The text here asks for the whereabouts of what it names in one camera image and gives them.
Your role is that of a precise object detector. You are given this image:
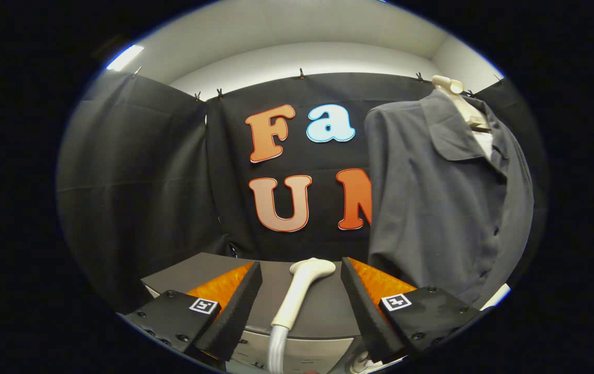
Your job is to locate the black backdrop cloth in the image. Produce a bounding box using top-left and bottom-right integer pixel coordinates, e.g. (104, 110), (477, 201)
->
(56, 68), (547, 312)

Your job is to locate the white garment steamer head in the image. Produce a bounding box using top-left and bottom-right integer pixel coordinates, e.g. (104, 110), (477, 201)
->
(271, 257), (337, 330)

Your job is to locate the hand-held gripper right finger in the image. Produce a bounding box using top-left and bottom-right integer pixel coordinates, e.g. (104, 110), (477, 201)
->
(340, 257), (482, 364)

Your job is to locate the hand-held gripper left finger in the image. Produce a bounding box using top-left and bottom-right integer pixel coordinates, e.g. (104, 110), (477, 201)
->
(123, 261), (263, 367)

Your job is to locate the grey-topped white drawer cabinet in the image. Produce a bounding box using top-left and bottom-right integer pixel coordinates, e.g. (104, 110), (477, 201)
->
(140, 252), (381, 374)

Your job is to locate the row of black cloth clips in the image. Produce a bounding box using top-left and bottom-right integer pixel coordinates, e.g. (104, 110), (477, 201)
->
(132, 66), (504, 102)

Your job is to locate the ceiling light panel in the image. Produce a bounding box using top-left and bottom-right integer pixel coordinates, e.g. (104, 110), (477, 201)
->
(106, 44), (145, 72)

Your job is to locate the grey button-up shirt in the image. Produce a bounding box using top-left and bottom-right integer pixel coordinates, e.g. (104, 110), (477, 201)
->
(364, 88), (535, 311)

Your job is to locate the white ribbed steamer hose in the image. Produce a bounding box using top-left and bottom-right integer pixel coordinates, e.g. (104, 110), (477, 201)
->
(267, 325), (290, 374)

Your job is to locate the cream garment hanger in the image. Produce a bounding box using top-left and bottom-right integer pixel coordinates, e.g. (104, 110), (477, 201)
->
(431, 75), (492, 132)

